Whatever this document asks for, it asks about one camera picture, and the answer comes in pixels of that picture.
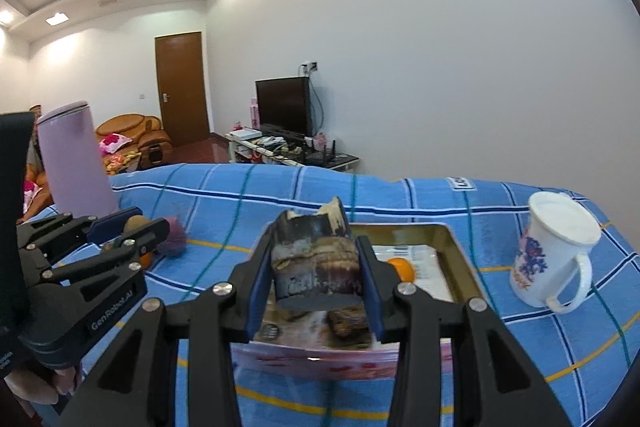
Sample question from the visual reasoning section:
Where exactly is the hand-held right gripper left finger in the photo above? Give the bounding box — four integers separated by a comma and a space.
60, 229, 280, 427

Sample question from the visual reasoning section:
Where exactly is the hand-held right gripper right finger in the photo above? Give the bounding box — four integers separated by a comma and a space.
354, 237, 571, 427

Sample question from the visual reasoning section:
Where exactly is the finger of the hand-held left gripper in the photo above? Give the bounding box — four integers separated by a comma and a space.
17, 207, 142, 265
39, 218, 171, 289

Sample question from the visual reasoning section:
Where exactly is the purple passion fruit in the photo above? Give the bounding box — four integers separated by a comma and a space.
159, 217, 188, 256

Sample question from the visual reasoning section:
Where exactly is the small orange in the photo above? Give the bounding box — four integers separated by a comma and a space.
387, 257, 417, 283

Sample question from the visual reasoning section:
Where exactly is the dark sugarcane piece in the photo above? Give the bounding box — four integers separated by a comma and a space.
270, 196, 365, 312

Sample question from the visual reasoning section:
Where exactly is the pink tin box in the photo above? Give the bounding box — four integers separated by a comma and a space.
232, 221, 493, 380

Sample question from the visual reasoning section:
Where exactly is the person's left hand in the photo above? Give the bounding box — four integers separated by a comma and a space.
2, 358, 83, 408

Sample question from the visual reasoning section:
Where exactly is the printed leaflet packet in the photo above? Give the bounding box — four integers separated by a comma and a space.
252, 244, 453, 353

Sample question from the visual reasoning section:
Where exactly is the lilac electric kettle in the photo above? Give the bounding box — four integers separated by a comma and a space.
37, 101, 121, 217

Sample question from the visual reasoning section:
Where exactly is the orange leather armchair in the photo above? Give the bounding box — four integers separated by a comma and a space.
22, 172, 51, 224

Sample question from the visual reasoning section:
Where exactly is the orange leather sofa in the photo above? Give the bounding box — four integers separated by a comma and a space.
95, 114, 173, 172

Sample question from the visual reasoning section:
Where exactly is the white television stand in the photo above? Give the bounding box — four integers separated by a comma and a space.
226, 132, 360, 172

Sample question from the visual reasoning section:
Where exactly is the black router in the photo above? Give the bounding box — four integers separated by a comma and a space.
309, 139, 346, 165

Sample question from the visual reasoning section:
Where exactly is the brown wooden door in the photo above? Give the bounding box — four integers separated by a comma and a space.
154, 32, 210, 146

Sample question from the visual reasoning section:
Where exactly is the white mug with blue print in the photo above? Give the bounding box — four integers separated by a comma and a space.
510, 192, 603, 314

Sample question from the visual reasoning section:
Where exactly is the black television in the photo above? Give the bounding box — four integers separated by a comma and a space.
255, 77, 313, 138

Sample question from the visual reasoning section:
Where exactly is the black power cable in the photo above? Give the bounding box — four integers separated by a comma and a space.
309, 73, 330, 144

